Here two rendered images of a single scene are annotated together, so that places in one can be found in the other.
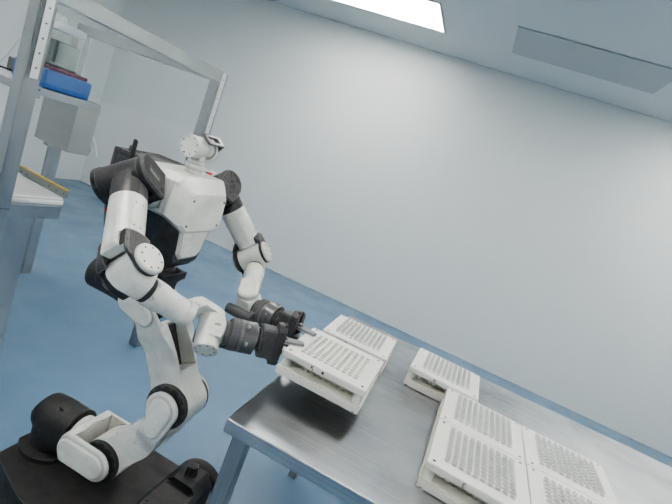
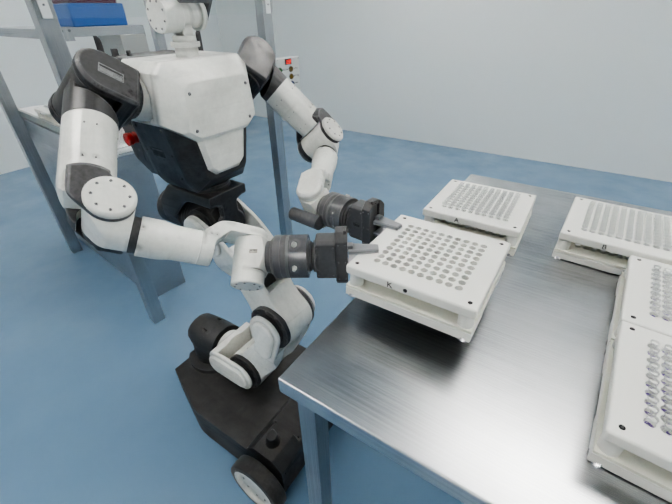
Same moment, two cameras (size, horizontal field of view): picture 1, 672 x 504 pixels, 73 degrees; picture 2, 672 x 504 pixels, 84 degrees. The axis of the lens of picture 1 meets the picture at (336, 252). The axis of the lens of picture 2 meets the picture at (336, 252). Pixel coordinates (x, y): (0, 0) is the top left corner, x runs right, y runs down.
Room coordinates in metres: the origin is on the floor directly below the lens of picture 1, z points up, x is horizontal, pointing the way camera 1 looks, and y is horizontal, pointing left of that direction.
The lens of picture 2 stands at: (0.58, -0.15, 1.37)
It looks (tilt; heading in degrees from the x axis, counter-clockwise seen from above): 33 degrees down; 20
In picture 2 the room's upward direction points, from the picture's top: 1 degrees counter-clockwise
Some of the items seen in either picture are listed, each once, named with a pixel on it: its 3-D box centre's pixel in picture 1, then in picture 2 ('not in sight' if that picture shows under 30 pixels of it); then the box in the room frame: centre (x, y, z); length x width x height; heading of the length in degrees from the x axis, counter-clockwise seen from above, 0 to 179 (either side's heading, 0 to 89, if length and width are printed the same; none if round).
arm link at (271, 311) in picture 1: (281, 322); (357, 217); (1.34, 0.08, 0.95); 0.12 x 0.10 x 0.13; 68
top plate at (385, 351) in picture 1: (361, 337); (480, 204); (1.60, -0.20, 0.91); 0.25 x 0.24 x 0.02; 167
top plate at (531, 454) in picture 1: (565, 467); not in sight; (1.20, -0.83, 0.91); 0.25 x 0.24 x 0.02; 163
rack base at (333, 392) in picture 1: (330, 373); (428, 276); (1.22, -0.11, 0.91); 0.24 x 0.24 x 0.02; 76
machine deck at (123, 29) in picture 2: (11, 77); (64, 31); (1.90, 1.54, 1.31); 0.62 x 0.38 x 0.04; 70
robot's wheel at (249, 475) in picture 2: not in sight; (258, 484); (1.05, 0.31, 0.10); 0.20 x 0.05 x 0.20; 76
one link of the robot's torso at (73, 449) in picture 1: (102, 445); (247, 354); (1.37, 0.51, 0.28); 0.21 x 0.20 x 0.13; 76
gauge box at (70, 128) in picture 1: (66, 124); (128, 60); (1.97, 1.31, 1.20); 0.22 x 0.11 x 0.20; 70
